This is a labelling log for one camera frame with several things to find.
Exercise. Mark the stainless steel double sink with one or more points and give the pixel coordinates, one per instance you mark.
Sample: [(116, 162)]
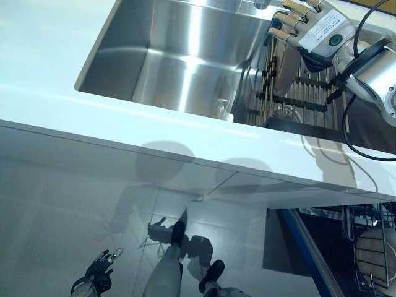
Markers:
[(185, 62)]

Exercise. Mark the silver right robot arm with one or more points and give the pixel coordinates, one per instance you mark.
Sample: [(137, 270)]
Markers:
[(371, 77)]

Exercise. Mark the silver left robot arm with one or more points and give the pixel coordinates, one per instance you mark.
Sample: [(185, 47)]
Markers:
[(83, 286)]

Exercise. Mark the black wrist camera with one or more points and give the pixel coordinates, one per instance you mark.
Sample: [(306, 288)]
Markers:
[(318, 62)]

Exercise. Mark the chrome pull-down kitchen faucet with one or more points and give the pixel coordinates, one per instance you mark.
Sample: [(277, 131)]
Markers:
[(261, 3)]

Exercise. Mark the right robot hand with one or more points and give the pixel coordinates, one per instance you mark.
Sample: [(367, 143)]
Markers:
[(318, 28)]

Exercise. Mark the right robot leg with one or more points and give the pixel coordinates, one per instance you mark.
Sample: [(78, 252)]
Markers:
[(213, 273)]

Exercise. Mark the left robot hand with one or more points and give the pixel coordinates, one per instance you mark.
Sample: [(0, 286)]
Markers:
[(100, 269)]

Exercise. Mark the black dish drying rack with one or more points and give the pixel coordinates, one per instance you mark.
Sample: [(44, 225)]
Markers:
[(303, 102)]

